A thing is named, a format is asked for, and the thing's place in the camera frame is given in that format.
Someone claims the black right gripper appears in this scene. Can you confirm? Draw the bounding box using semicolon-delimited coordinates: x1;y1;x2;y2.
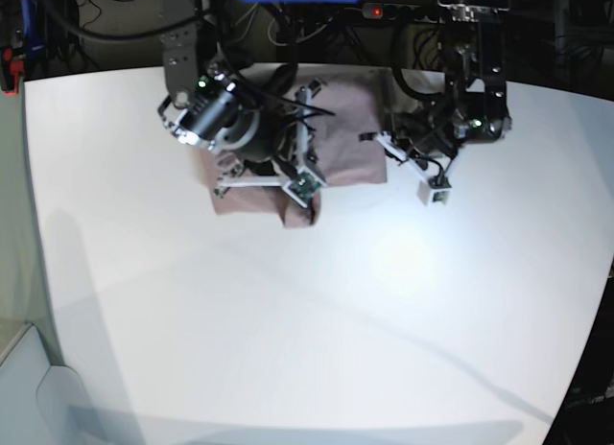
236;64;335;176

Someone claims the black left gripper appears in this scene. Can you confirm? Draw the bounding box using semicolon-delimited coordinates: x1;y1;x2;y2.
384;106;465;170

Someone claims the mauve t-shirt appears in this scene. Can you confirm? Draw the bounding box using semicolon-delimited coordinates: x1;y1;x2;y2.
194;69;391;229

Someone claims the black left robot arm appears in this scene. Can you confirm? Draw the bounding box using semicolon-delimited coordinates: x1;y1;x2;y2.
390;0;511;170

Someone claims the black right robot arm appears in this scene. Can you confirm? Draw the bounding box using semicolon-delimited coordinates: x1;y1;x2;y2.
40;0;325;179

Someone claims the black power strip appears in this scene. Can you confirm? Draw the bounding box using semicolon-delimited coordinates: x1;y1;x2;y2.
360;3;439;22

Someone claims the red black clamp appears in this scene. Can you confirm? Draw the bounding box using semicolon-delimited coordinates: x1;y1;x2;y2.
1;46;25;96

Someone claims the grey side panel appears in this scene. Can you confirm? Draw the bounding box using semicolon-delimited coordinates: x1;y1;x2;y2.
1;325;107;444

